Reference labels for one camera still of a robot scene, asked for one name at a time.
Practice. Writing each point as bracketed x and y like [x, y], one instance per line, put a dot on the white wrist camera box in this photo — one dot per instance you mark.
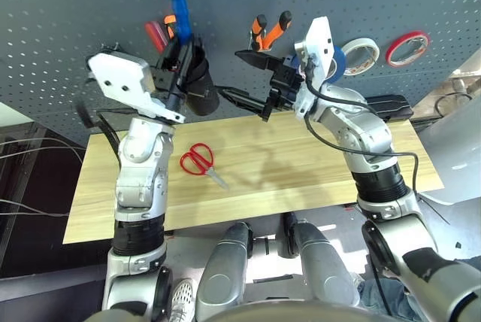
[319, 47]
[120, 77]

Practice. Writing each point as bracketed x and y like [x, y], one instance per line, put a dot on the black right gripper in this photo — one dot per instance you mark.
[285, 81]

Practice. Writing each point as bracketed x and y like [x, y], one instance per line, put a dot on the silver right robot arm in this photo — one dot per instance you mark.
[360, 134]

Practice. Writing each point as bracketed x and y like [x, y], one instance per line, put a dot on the white tape roll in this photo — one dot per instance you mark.
[360, 43]

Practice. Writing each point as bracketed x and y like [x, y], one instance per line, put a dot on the blue tape roll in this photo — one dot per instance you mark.
[338, 66]

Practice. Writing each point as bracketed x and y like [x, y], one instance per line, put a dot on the silver robot thigh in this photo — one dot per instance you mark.
[223, 269]
[323, 262]

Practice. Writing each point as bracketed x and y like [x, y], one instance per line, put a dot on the orange black needle-nose pliers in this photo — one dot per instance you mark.
[276, 30]

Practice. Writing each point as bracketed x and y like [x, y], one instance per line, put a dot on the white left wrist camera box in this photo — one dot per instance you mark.
[120, 77]

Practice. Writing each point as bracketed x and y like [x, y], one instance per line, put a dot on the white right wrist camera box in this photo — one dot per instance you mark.
[319, 47]

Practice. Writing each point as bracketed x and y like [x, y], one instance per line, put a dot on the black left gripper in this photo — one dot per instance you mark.
[169, 87]

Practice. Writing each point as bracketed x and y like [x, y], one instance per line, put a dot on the red tape roll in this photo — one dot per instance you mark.
[406, 36]

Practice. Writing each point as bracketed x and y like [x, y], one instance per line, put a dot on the silver left robot thigh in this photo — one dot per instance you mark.
[223, 269]

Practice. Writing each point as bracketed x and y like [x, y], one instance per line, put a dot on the black plastic cup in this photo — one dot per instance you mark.
[204, 100]

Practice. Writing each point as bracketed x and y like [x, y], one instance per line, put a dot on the grey perforated pegboard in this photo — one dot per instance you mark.
[94, 6]

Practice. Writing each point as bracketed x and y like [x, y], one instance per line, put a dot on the grey robot torso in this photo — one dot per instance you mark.
[293, 312]

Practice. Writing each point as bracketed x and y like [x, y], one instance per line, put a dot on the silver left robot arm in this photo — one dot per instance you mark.
[143, 156]

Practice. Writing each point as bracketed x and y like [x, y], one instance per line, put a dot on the white mesh sneaker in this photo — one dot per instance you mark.
[182, 299]

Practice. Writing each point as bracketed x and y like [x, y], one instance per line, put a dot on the black plastic tool case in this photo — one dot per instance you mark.
[394, 105]

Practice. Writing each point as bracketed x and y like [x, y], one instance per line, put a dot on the blue jeans leg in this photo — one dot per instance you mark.
[376, 295]

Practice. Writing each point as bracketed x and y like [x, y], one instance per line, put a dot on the silver right robot thigh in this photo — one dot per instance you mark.
[323, 262]

